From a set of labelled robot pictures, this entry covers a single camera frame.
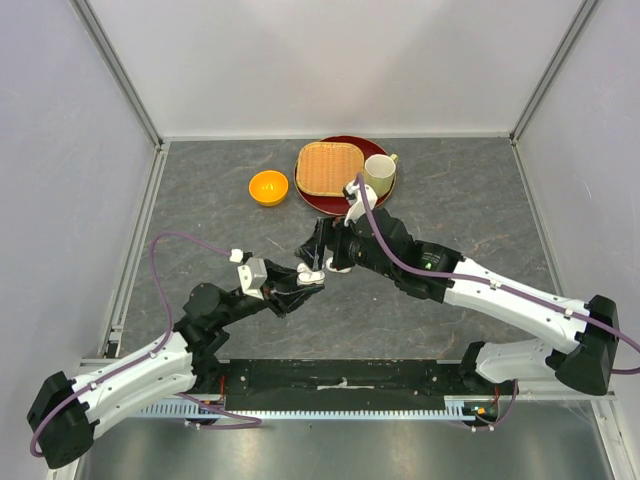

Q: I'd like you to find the light blue cable duct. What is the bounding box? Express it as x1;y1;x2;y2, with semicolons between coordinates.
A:
133;397;475;422

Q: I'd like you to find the small white charging case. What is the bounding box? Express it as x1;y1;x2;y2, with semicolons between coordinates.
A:
296;262;325;286

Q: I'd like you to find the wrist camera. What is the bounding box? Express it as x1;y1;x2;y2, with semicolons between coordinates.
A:
237;257;268;300
343;180;378;225

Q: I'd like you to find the aluminium frame post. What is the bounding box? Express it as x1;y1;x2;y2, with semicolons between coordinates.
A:
509;0;600;146
70;0;164;149

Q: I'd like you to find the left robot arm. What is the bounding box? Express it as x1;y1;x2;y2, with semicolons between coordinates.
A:
26;258;325;470

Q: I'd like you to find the orange plastic bowl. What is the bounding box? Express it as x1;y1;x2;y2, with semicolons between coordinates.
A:
248;170;289;207

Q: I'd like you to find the white earbud charging case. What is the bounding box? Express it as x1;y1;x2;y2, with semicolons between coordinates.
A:
325;257;352;274

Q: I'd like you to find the aluminium frame post left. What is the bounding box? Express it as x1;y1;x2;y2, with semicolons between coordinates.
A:
70;0;164;149

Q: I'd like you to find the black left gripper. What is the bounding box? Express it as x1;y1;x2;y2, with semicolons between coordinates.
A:
217;257;324;327

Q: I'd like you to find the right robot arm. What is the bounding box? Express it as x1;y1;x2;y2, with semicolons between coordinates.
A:
295;209;619;396

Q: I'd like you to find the red round lacquer tray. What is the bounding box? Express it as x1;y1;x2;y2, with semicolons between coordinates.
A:
294;135;397;215

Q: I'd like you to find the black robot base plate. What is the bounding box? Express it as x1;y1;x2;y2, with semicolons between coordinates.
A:
191;359;513;412

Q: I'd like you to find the pale green mug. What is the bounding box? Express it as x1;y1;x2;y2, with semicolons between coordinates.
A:
363;154;398;197

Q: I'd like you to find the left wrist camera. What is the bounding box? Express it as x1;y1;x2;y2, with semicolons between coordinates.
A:
237;257;268;300

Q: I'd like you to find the aluminium frame post right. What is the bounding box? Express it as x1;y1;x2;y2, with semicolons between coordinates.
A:
509;0;600;146

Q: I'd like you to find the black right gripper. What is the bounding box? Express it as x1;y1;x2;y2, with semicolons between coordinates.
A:
294;216;397;281

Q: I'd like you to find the woven bamboo basket tray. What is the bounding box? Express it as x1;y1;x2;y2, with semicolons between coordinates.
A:
295;141;364;197

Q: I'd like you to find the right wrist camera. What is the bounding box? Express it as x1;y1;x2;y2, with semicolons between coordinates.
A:
343;180;378;225

